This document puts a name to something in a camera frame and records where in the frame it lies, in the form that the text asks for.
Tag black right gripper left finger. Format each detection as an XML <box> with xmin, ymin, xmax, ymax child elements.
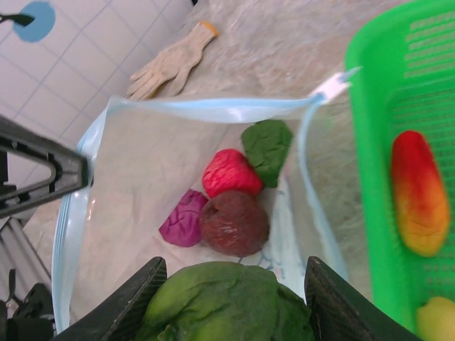
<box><xmin>53</xmin><ymin>256</ymin><xmax>168</xmax><ymax>341</ymax></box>

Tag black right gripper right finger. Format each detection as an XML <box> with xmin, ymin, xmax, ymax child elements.
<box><xmin>304</xmin><ymin>255</ymin><xmax>424</xmax><ymax>341</ymax></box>

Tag clear blue zip-top bag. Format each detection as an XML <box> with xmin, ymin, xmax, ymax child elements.
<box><xmin>51</xmin><ymin>67</ymin><xmax>363</xmax><ymax>335</ymax></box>

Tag green toy lettuce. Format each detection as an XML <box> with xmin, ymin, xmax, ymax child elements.
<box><xmin>133</xmin><ymin>261</ymin><xmax>316</xmax><ymax>341</ymax></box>

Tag small yellow orange toy fruit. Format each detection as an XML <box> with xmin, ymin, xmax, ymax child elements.
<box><xmin>415</xmin><ymin>296</ymin><xmax>455</xmax><ymax>341</ymax></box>

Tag purple toy cabbage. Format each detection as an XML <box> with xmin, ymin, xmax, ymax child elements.
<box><xmin>159</xmin><ymin>189</ymin><xmax>210</xmax><ymax>248</ymax></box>

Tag dark red toy apple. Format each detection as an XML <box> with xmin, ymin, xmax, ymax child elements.
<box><xmin>199</xmin><ymin>190</ymin><xmax>270</xmax><ymax>257</ymax></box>

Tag red orange toy mango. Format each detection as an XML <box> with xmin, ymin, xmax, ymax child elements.
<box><xmin>390</xmin><ymin>130</ymin><xmax>451</xmax><ymax>257</ymax></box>

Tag pink red toy fruit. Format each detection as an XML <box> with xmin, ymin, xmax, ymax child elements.
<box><xmin>201</xmin><ymin>148</ymin><xmax>264</xmax><ymax>200</ymax></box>

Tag dark green toy leaf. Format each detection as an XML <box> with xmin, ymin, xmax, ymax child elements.
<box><xmin>240</xmin><ymin>119</ymin><xmax>294</xmax><ymax>189</ymax></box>

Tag cream knitted work glove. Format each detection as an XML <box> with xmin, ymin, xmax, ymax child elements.
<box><xmin>124</xmin><ymin>20</ymin><xmax>220</xmax><ymax>101</ymax></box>

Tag black fish blue disc sticker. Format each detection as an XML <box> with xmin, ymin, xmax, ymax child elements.
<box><xmin>0</xmin><ymin>0</ymin><xmax>57</xmax><ymax>43</ymax></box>

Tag green plastic basket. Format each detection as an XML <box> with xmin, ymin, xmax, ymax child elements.
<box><xmin>343</xmin><ymin>0</ymin><xmax>455</xmax><ymax>341</ymax></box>

